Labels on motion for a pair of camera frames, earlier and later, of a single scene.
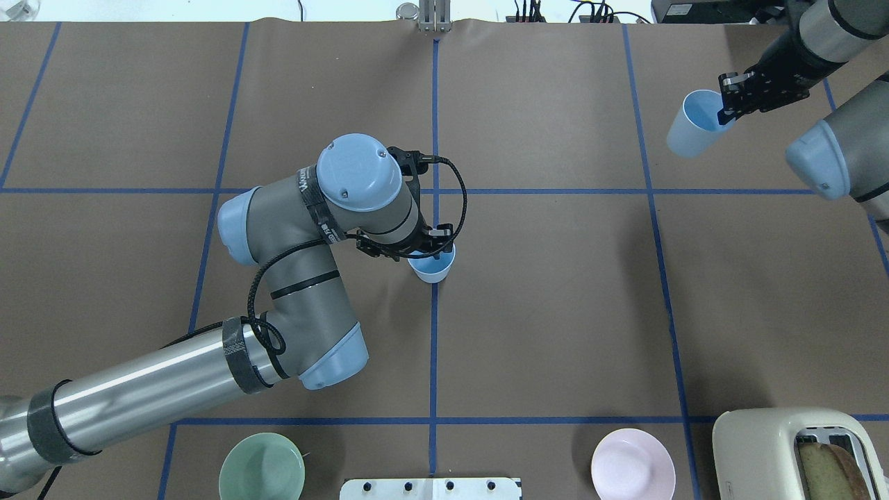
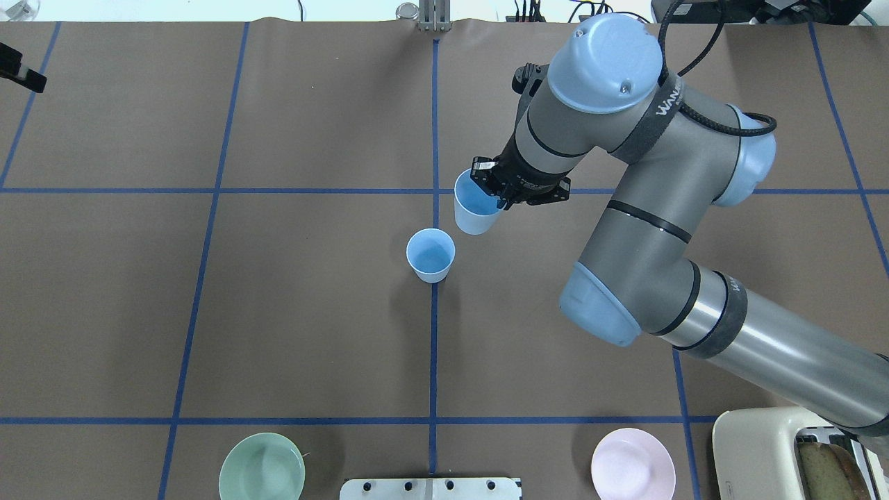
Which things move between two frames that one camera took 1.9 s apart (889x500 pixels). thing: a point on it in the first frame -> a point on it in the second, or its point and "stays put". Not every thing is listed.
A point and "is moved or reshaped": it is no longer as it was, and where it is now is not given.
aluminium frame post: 435,16 stays put
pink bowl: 633,464 stays put
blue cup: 696,130 is moved or reshaped
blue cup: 430,270 stays put
